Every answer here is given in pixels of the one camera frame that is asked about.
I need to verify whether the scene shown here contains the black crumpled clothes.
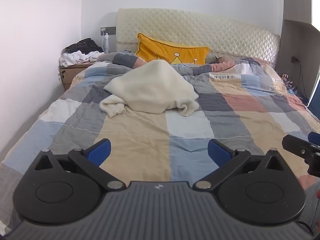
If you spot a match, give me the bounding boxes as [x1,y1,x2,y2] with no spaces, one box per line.
[64,38,102,55]

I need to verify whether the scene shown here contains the grey wardrobe panel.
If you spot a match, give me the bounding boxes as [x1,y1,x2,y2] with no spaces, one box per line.
[275,0,320,100]

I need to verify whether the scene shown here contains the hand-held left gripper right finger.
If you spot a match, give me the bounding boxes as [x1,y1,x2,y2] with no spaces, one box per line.
[193,138,290,191]

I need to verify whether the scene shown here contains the cream quilted headboard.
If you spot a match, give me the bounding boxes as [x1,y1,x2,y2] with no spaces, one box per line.
[115,8,280,70]

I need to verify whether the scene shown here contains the blue panel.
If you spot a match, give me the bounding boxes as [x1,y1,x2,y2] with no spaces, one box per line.
[308,90,320,123]

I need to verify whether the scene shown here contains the white crumpled clothes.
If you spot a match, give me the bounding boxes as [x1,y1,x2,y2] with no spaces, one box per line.
[59,50,104,67]

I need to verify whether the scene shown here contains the cardboard box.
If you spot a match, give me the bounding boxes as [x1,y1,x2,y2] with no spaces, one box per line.
[58,62,94,91]

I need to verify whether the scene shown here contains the person's grey clothing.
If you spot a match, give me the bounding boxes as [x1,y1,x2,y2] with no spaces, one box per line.
[304,184,320,230]

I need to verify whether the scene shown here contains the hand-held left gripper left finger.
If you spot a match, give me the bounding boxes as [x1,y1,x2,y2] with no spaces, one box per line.
[34,138,126,191]

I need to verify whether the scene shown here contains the yellow crown print pillow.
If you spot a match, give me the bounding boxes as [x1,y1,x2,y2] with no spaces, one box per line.
[135,33,210,65]

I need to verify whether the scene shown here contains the cream knit sweater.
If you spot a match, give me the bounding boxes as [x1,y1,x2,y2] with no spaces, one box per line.
[99,60,199,118]

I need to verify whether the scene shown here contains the plaid patchwork pillow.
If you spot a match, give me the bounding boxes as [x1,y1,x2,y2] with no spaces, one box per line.
[96,51,148,69]
[174,56,272,77]

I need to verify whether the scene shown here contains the plaid patchwork quilt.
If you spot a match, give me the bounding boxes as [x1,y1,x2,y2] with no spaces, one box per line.
[0,57,320,230]

